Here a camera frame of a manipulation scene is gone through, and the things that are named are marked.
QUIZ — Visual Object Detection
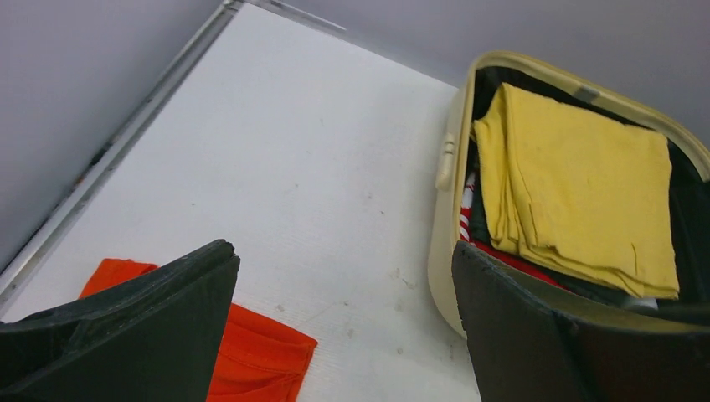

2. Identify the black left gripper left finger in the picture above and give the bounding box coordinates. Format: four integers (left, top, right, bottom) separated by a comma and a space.
1, 240, 239, 401

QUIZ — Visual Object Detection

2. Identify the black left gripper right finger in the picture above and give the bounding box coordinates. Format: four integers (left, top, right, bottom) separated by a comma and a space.
451, 241, 709, 401

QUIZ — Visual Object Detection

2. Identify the orange t-shirt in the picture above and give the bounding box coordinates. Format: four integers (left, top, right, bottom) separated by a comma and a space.
78, 258, 319, 402

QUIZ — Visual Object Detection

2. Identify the red printed t-shirt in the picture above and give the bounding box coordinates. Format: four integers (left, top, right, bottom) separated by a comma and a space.
460, 170, 565, 290

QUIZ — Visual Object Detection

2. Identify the yellow t-shirt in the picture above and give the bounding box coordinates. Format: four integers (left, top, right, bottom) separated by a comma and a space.
472, 84, 680, 300

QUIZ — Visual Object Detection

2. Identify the yellow suitcase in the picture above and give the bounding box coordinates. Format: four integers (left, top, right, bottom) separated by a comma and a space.
428, 50, 709, 336

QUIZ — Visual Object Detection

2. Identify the dark grey dotted cloth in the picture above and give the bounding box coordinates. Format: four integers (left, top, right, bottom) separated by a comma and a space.
527, 260, 628, 307

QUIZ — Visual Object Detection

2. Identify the white spray bottle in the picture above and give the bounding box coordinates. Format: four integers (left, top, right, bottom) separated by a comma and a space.
620, 296, 658, 311

